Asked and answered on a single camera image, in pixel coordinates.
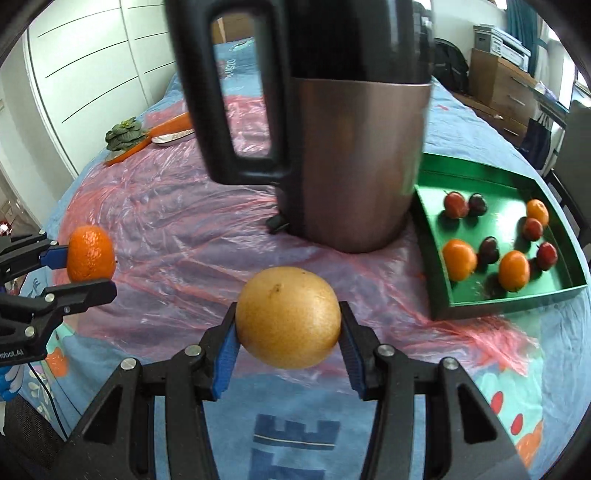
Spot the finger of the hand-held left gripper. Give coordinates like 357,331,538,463
0,233,70,280
0,278,118,329

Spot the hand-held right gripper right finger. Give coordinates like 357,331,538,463
339,301,532,480

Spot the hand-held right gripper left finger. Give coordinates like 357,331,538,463
65,302,241,480

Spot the bumpy mandarin orange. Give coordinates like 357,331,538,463
67,224,116,283

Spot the yellow round pear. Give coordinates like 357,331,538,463
235,266,343,369

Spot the green tray box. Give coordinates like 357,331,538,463
413,153,591,320

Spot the red apple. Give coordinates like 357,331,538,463
536,242,558,271

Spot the person's left hand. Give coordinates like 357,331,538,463
0,367,23,403

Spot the dark mesh seat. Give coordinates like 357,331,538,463
0,392,70,480

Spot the pink plastic sheet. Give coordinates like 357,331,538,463
60,92,541,377

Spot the orange plate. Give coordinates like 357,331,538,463
104,136,153,167

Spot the green bok choy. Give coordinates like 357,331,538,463
105,117,151,151

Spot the white patterned plate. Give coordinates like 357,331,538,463
151,128,197,147

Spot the large carrot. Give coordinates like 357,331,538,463
148,112,192,137

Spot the bronze and black blender jug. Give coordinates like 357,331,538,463
164,0,437,254

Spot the white wardrobe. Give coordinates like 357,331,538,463
0,0,178,222

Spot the dark blue bag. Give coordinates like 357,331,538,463
517,117,552,167

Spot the wooden headboard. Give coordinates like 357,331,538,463
210,14,254,44

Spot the wooden cabinet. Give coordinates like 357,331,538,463
468,48,541,137

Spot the black backpack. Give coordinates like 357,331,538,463
434,38,471,95

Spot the grey office chair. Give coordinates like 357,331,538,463
542,99,591,232

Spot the grey storage box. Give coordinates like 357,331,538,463
472,24,494,52

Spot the white printer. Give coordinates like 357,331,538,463
489,27,533,70

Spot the window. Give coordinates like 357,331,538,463
536,18,591,112

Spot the teal curtain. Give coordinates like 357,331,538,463
505,0,541,75

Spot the thin dark cable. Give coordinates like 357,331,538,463
28,362,70,439

